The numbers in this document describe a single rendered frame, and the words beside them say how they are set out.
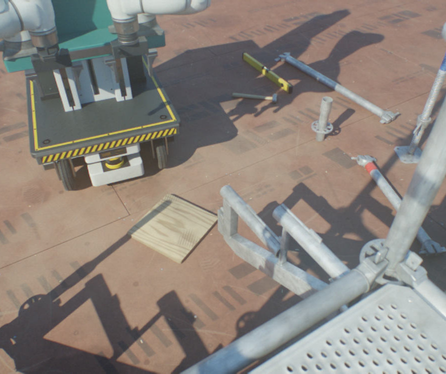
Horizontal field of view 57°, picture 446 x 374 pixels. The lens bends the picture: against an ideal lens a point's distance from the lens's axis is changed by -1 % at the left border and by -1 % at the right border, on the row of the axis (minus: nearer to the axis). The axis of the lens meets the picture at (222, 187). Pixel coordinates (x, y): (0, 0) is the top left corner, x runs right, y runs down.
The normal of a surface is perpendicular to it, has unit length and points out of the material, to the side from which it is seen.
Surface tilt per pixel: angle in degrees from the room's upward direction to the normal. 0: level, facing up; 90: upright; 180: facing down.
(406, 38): 0
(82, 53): 90
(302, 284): 90
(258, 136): 0
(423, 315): 0
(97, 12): 90
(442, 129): 90
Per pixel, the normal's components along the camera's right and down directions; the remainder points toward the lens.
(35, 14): 0.65, 0.51
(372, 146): 0.00, -0.73
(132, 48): 0.36, 0.64
